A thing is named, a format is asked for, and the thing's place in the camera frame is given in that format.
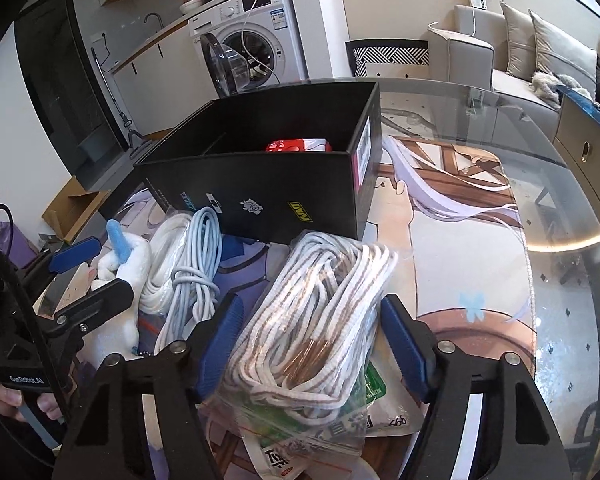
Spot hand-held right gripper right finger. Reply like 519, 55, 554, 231
380, 294, 566, 480

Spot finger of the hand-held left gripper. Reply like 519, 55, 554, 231
40, 277, 133, 341
22, 237, 103, 286

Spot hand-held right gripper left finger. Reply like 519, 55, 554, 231
55, 292, 246, 480

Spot green snack packet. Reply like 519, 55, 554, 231
350, 355, 426, 441

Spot white plush toy blue horn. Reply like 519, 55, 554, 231
82, 219, 153, 371

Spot white cable coil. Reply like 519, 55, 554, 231
137, 212, 196, 316

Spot zip bag of white rope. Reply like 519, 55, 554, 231
200, 230, 398, 466

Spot light blue cable coil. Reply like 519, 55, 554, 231
152, 206, 223, 358

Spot black cardboard box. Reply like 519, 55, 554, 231
132, 80, 383, 246

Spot person's left hand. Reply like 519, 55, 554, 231
0, 382, 63, 423

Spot brown cardboard box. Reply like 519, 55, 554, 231
47, 175, 111, 243

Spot dark glass door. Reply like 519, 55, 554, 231
14, 0, 126, 193

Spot kitchen counter cabinet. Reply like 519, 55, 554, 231
111, 10, 201, 136

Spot red and white packet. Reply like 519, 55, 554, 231
265, 136, 333, 153

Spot beige side cabinet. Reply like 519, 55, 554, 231
552, 85, 600, 226

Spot black white patterned chair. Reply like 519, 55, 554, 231
346, 39, 431, 81

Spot beige sofa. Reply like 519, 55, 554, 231
427, 4, 600, 131

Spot grey furry throw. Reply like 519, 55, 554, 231
530, 71, 593, 108

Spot blue mat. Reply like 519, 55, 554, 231
555, 85, 600, 131

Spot white washing machine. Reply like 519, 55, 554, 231
189, 0, 308, 98

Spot grey sofa cushion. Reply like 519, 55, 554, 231
500, 1, 538, 81
527, 9, 598, 92

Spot white power cord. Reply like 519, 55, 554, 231
237, 0, 281, 81

